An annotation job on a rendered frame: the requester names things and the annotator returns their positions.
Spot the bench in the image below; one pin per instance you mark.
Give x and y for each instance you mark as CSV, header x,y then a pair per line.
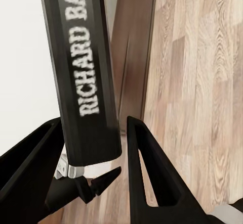
x,y
131,29

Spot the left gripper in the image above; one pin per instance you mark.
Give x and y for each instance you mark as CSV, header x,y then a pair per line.
x,y
66,189

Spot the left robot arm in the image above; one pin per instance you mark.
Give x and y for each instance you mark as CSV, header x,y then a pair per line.
x,y
69,183

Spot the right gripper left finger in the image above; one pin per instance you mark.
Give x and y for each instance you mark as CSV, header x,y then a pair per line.
x,y
26,173

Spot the hardback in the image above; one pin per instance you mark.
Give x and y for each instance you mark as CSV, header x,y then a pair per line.
x,y
80,51

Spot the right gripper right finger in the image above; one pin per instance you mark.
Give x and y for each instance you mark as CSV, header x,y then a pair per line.
x,y
176,203

